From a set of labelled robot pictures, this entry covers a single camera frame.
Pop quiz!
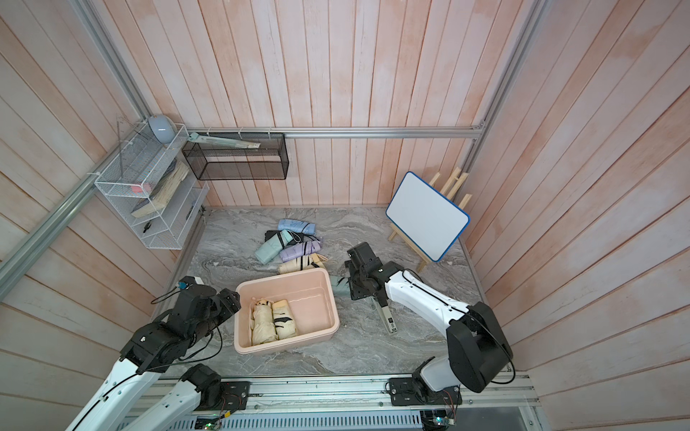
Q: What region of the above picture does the blue framed whiteboard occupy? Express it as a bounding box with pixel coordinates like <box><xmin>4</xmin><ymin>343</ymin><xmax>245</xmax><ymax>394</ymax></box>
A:
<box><xmin>386</xmin><ymin>172</ymin><xmax>471</xmax><ymax>262</ymax></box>

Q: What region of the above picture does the white wire shelf rack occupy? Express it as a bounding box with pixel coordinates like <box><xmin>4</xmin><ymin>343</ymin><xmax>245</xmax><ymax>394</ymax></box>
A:
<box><xmin>95</xmin><ymin>120</ymin><xmax>210</xmax><ymax>251</ymax></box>

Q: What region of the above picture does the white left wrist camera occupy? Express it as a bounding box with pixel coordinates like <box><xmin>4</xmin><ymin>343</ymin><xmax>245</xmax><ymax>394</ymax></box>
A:
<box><xmin>177</xmin><ymin>276</ymin><xmax>204</xmax><ymax>291</ymax></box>

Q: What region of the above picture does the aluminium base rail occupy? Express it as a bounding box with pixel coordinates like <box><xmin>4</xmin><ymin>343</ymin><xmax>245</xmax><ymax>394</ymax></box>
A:
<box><xmin>163</xmin><ymin>372</ymin><xmax>551</xmax><ymax>430</ymax></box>

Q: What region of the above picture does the purple folded umbrella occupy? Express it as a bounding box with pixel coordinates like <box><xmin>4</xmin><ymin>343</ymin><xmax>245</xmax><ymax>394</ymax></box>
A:
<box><xmin>279</xmin><ymin>240</ymin><xmax>322</xmax><ymax>262</ymax></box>

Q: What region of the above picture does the blue folded umbrella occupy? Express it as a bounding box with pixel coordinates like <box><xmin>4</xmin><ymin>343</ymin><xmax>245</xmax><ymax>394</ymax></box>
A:
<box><xmin>278</xmin><ymin>218</ymin><xmax>316</xmax><ymax>235</ymax></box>

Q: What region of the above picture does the mint green umbrella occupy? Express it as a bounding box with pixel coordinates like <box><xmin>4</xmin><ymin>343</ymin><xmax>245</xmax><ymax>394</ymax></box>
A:
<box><xmin>330</xmin><ymin>276</ymin><xmax>350</xmax><ymax>297</ymax></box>
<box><xmin>254</xmin><ymin>230</ymin><xmax>295</xmax><ymax>264</ymax></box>

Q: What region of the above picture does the cream black striped umbrella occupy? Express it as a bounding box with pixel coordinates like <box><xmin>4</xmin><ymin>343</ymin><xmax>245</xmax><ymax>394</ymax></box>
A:
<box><xmin>271</xmin><ymin>300</ymin><xmax>298</xmax><ymax>340</ymax></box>

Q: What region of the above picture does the grey round speaker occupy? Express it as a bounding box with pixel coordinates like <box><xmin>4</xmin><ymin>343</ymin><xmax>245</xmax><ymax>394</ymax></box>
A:
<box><xmin>147</xmin><ymin>115</ymin><xmax>177</xmax><ymax>145</ymax></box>

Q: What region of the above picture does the pale green ruler tool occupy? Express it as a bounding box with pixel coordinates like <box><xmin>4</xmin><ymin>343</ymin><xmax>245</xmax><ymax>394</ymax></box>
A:
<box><xmin>188</xmin><ymin>133</ymin><xmax>261</xmax><ymax>150</ymax></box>

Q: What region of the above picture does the wooden brush on shelf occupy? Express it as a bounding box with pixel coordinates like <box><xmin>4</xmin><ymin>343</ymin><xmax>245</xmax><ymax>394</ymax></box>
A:
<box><xmin>131</xmin><ymin>159</ymin><xmax>190</xmax><ymax>218</ymax></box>

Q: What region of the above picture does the black wire mesh basket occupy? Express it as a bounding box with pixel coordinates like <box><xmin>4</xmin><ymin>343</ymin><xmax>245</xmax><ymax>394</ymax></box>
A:
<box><xmin>183</xmin><ymin>133</ymin><xmax>289</xmax><ymax>181</ymax></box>

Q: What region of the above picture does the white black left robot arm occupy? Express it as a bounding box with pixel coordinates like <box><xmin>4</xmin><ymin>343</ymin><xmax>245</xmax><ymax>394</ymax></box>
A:
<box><xmin>66</xmin><ymin>277</ymin><xmax>242</xmax><ymax>430</ymax></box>

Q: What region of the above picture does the aluminium wall rail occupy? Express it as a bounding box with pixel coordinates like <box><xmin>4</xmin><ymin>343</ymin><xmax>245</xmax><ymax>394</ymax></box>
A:
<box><xmin>188</xmin><ymin>126</ymin><xmax>483</xmax><ymax>139</ymax></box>

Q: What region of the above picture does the plain cream umbrella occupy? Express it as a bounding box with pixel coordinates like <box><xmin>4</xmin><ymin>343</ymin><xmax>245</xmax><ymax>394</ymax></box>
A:
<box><xmin>252</xmin><ymin>299</ymin><xmax>278</xmax><ymax>346</ymax></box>

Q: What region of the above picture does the pink item on shelf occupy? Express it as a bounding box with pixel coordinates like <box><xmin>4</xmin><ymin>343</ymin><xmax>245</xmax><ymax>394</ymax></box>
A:
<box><xmin>130</xmin><ymin>183</ymin><xmax>153</xmax><ymax>196</ymax></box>

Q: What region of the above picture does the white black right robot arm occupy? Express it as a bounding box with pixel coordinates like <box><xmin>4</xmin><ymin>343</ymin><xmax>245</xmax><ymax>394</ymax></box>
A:
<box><xmin>345</xmin><ymin>242</ymin><xmax>514</xmax><ymax>393</ymax></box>

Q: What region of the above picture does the pink plastic storage box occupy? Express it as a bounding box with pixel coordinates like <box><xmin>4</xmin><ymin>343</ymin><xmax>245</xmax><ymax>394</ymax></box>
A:
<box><xmin>234</xmin><ymin>269</ymin><xmax>340</xmax><ymax>355</ymax></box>

